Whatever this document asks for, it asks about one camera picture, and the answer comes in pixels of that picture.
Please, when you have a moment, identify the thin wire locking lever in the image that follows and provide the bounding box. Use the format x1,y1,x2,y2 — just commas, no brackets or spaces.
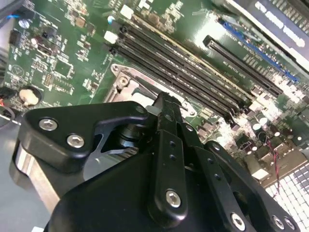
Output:
177,100,195,115

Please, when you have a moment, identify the metal socket cover frame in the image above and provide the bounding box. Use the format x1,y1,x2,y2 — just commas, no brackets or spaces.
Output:
120,72,165,107

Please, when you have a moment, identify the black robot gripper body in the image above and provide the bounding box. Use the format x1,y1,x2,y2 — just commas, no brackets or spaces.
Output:
42,120,225,232

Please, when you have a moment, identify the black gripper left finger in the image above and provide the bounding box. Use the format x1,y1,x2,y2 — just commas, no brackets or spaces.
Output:
9,92,190,230

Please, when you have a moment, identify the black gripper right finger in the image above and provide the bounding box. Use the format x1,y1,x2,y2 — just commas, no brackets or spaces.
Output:
168,95,302,232

